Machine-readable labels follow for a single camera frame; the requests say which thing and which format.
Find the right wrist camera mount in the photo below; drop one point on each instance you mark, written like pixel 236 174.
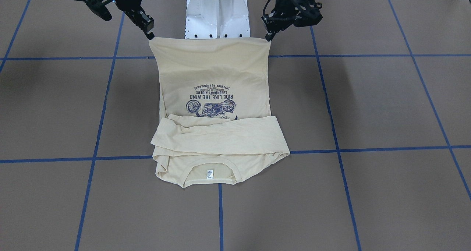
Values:
pixel 98 7

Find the cream long-sleeve printed shirt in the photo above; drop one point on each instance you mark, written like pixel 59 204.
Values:
pixel 215 121

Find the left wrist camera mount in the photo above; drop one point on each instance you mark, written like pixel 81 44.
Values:
pixel 309 13

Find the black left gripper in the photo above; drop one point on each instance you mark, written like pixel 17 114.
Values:
pixel 285 2

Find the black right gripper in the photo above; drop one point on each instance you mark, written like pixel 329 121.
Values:
pixel 126 0

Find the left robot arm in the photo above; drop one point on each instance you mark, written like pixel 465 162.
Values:
pixel 278 15

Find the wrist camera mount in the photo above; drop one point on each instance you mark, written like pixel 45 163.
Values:
pixel 309 13
pixel 98 7

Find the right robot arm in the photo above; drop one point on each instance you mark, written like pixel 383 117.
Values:
pixel 134 11

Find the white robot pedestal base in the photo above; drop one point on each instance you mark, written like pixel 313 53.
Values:
pixel 212 19

